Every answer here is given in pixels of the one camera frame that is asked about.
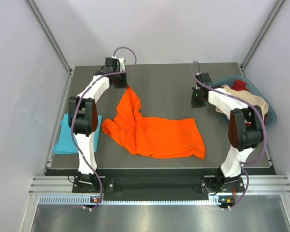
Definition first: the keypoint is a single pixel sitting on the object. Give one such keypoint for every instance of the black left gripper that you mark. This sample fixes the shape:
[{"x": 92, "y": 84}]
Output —
[{"x": 123, "y": 83}]

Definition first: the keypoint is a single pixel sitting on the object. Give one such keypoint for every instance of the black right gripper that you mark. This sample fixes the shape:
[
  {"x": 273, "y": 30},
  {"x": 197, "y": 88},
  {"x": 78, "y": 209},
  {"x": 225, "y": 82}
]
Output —
[{"x": 195, "y": 103}]

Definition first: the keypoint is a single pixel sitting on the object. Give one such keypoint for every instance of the orange t-shirt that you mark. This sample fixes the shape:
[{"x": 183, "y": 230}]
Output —
[{"x": 152, "y": 137}]

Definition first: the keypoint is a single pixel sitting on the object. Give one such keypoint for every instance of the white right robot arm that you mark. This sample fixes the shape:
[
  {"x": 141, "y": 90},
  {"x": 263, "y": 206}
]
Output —
[{"x": 245, "y": 133}]

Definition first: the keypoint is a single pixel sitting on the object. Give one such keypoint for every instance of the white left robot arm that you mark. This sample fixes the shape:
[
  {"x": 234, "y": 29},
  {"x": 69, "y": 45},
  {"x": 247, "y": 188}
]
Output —
[{"x": 83, "y": 117}]

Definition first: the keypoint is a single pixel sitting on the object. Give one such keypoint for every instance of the dark red t-shirt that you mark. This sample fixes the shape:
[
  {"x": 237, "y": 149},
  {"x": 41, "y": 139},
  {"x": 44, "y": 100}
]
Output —
[{"x": 240, "y": 85}]

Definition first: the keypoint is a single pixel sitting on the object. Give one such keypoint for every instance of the blue plastic laundry basket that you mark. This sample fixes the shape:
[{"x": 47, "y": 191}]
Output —
[{"x": 229, "y": 80}]

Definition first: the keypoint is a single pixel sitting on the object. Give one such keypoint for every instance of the beige t-shirt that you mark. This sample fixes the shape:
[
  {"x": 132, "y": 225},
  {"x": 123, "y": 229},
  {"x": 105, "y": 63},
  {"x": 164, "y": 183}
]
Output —
[{"x": 250, "y": 98}]

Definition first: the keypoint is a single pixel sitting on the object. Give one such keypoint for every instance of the folded light blue t-shirt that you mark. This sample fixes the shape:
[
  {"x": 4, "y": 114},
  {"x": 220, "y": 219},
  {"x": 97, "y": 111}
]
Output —
[{"x": 65, "y": 144}]

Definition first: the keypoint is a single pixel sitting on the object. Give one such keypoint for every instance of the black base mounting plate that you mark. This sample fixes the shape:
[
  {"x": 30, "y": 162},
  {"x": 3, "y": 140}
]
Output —
[{"x": 208, "y": 186}]

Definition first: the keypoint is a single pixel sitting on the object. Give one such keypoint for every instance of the grey slotted cable duct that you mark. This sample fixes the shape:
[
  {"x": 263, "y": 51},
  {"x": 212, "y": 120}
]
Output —
[{"x": 93, "y": 200}]

